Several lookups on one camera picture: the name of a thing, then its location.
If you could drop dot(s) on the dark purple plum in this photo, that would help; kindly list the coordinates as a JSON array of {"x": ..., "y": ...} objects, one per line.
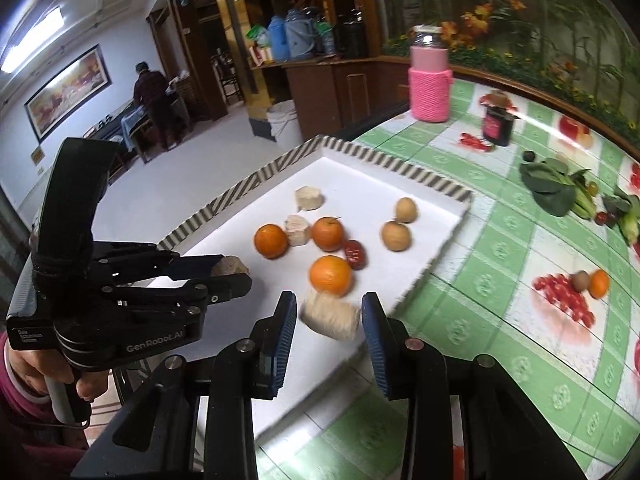
[{"x": 611, "y": 219}]

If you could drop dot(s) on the blue thermos jug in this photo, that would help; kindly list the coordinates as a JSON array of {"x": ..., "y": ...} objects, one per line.
[{"x": 278, "y": 41}]

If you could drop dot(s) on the red jujube date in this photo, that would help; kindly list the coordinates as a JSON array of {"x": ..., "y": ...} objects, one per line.
[{"x": 355, "y": 254}]

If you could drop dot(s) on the black tea canister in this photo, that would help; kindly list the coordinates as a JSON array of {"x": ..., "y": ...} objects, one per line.
[{"x": 498, "y": 122}]

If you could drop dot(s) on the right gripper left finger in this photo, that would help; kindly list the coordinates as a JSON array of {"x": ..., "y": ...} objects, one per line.
[{"x": 273, "y": 337}]

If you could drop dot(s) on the striped white tray box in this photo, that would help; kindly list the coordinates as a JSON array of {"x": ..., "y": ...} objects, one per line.
[{"x": 360, "y": 187}]

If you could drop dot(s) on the pink knit sleeved jar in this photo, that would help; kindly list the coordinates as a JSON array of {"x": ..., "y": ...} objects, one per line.
[{"x": 429, "y": 75}]

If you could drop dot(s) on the large orange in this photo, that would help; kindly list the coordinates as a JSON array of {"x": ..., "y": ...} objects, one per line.
[{"x": 331, "y": 274}]

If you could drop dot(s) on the framed wall painting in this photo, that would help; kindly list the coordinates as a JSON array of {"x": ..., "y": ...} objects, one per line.
[{"x": 65, "y": 92}]

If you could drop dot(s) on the bok choy left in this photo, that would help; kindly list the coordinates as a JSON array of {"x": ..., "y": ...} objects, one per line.
[{"x": 557, "y": 190}]

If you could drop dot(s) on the bok choy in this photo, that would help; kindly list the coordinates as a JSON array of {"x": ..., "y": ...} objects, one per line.
[
  {"x": 624, "y": 208},
  {"x": 557, "y": 190}
]

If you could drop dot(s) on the small dark round fruit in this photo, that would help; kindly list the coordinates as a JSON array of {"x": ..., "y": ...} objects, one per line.
[{"x": 528, "y": 156}]

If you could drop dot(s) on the wooden cabinet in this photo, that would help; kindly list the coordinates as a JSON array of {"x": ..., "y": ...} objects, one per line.
[{"x": 343, "y": 98}]

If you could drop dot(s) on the grey blue kettle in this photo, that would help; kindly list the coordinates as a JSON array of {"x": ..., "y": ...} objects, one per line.
[{"x": 300, "y": 35}]

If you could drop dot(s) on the operator left hand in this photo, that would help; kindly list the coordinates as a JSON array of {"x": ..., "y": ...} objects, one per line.
[{"x": 32, "y": 369}]

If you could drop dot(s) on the person in background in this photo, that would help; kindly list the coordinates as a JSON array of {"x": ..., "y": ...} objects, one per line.
[{"x": 150, "y": 92}]

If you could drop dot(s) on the brown round pear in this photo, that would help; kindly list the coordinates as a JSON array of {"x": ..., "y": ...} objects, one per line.
[{"x": 396, "y": 236}]

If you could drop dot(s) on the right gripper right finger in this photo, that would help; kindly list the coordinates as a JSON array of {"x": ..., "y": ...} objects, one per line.
[{"x": 385, "y": 339}]

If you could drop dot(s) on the brown kiwi fruit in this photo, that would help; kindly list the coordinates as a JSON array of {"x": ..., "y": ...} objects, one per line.
[{"x": 580, "y": 281}]

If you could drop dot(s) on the bok choy right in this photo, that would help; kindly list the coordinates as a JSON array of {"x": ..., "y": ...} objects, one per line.
[{"x": 624, "y": 208}]

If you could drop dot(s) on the green grape fruit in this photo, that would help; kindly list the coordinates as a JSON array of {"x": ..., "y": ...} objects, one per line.
[{"x": 592, "y": 188}]

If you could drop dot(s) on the white plastic bucket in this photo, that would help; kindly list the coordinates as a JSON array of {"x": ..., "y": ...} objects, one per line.
[{"x": 283, "y": 121}]

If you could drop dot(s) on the small tangerine with stem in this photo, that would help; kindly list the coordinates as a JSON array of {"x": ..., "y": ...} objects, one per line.
[{"x": 328, "y": 234}]

